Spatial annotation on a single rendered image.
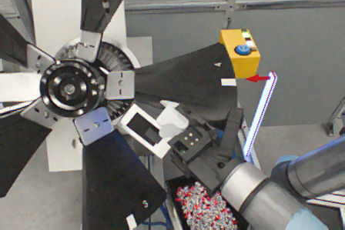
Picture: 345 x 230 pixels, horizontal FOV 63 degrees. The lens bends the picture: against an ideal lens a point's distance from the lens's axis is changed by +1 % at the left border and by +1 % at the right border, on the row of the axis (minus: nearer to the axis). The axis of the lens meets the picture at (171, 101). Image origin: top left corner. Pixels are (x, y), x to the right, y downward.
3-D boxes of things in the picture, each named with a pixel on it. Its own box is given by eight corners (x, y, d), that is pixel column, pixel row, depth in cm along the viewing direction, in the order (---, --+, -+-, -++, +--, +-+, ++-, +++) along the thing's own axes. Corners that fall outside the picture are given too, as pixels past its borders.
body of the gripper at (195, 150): (164, 138, 50) (213, 186, 43) (199, 111, 53) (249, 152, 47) (168, 158, 56) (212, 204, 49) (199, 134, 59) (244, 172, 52)
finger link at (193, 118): (173, 103, 53) (206, 132, 49) (179, 98, 54) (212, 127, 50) (175, 117, 57) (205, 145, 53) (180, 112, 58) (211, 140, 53)
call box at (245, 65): (216, 53, 106) (219, 28, 98) (242, 52, 106) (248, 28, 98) (225, 82, 95) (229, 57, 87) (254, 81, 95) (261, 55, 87)
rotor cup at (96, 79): (45, 68, 68) (18, 67, 55) (102, 46, 68) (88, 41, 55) (69, 122, 70) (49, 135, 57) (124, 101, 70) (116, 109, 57)
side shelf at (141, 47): (75, 44, 133) (74, 38, 131) (152, 41, 135) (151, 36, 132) (66, 78, 117) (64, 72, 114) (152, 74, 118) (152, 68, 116)
